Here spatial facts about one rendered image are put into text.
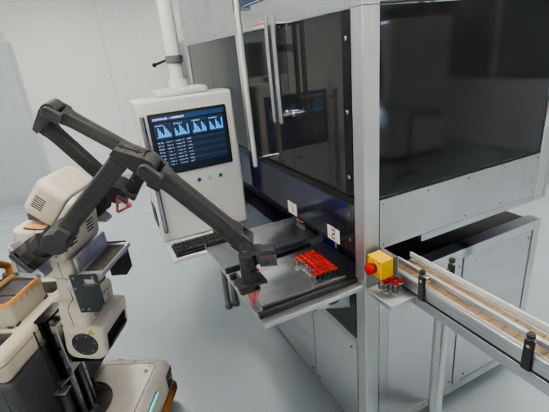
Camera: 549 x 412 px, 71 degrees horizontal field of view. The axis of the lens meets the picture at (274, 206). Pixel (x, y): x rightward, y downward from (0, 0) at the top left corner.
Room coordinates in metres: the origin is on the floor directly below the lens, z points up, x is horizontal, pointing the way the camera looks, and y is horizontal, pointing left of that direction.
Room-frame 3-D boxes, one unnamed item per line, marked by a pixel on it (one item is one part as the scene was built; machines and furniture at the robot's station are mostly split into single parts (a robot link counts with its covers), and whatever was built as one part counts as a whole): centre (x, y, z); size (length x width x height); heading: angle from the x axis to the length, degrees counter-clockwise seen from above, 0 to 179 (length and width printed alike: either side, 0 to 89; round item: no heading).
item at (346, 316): (2.15, 0.12, 0.73); 1.98 x 0.01 x 0.25; 24
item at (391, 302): (1.15, -0.39, 0.87); 0.14 x 0.13 x 0.02; 114
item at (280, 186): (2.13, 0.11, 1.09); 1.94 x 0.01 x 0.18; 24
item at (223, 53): (2.35, 0.20, 1.51); 0.49 x 0.01 x 0.59; 24
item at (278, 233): (1.64, 0.00, 0.90); 0.34 x 0.26 x 0.04; 114
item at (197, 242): (1.85, 0.35, 0.82); 0.40 x 0.14 x 0.02; 113
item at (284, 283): (1.28, -0.03, 0.90); 0.34 x 0.26 x 0.04; 113
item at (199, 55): (2.81, 0.40, 1.51); 0.48 x 0.01 x 0.59; 24
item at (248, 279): (1.14, 0.11, 1.01); 0.10 x 0.07 x 0.07; 114
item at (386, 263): (1.15, -0.35, 1.00); 0.08 x 0.07 x 0.07; 114
